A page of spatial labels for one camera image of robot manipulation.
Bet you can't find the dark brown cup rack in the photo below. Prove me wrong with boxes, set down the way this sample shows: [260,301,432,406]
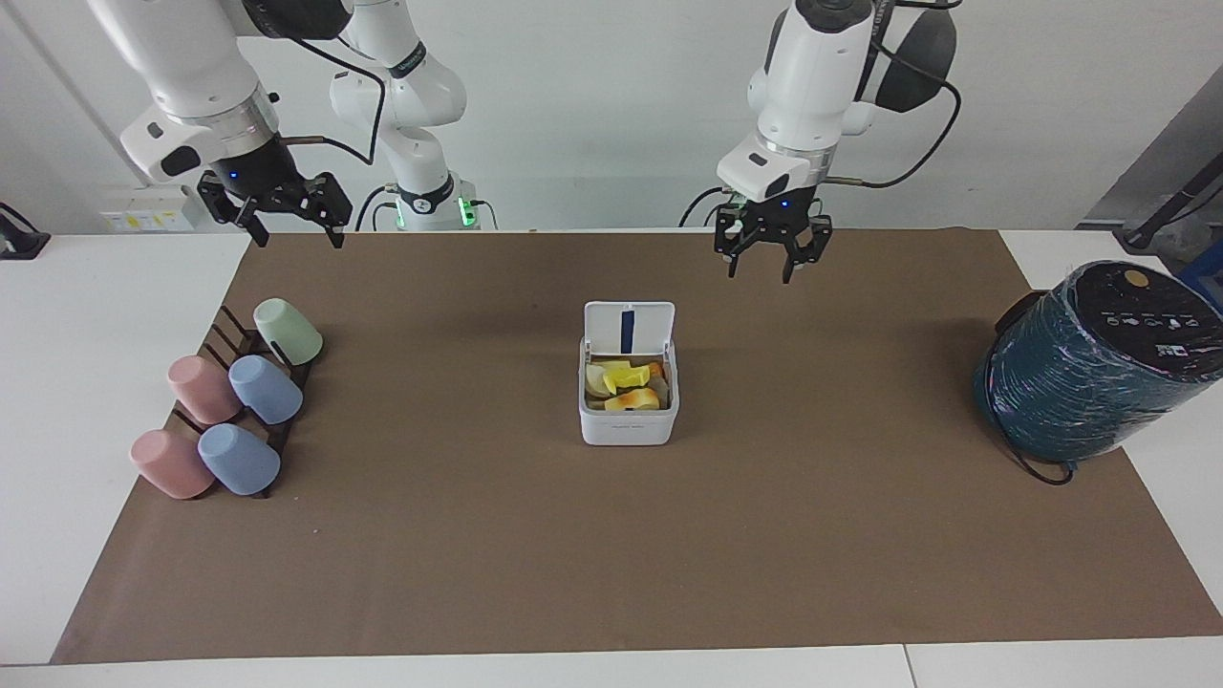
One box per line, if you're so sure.
[168,304,322,500]

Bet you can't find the pink cup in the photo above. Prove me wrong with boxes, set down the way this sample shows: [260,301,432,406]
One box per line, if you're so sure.
[167,355,244,426]
[129,428,217,501]

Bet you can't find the teal round plastic-wrapped appliance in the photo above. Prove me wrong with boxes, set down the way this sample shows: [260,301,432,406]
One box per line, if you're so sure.
[972,259,1223,463]

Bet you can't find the white wall socket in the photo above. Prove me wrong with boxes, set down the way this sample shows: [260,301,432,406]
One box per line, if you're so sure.
[98,185,197,234]

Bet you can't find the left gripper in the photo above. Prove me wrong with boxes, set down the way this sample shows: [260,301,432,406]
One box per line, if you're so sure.
[714,184,833,286]

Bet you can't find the black appliance power cord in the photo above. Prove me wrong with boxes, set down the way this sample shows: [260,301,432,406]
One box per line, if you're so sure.
[984,373,1079,487]

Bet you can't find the light green cup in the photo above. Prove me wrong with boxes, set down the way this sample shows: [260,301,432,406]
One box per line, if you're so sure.
[252,297,325,368]

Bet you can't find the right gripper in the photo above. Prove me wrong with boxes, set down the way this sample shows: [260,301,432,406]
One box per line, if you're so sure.
[197,135,354,250]

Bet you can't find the light blue cup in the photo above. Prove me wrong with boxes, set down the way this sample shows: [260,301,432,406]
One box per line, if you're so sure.
[197,423,282,497]
[227,355,305,426]

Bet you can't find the black stand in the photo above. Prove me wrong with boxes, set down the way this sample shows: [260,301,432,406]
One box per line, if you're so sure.
[0,202,52,261]
[1120,153,1223,253]

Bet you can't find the small white trash can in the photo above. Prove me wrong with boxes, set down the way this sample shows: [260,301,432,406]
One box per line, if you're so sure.
[578,300,682,447]

